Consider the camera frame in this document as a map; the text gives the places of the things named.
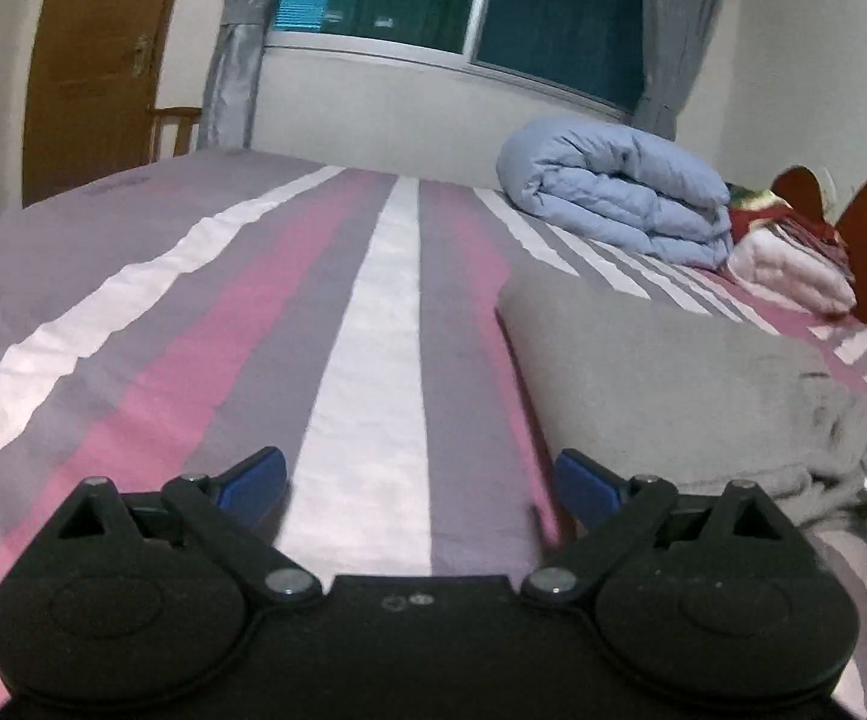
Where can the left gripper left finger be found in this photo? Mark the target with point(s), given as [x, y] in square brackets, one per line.
[222, 514]

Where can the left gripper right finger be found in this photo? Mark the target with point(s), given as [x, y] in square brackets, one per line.
[619, 515]

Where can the grey pants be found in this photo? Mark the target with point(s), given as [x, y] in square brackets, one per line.
[646, 388]

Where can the striped pink grey bedsheet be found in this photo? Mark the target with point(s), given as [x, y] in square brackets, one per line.
[175, 318]

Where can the folded white quilt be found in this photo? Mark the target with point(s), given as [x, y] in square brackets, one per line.
[774, 267]

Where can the red patterned folded blanket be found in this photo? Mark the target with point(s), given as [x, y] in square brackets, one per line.
[763, 209]

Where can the folded light blue duvet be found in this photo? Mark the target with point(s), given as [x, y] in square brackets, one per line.
[618, 185]

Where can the wooden chair near door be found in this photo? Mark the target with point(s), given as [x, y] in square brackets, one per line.
[181, 120]

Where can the brown wooden door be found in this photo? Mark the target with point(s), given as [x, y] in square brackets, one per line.
[91, 89]

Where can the grey curtain at right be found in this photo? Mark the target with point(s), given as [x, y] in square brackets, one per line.
[674, 39]

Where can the grey curtain by door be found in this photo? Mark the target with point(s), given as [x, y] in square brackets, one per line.
[230, 93]

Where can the window with white frame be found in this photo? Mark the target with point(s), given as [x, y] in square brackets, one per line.
[590, 47]

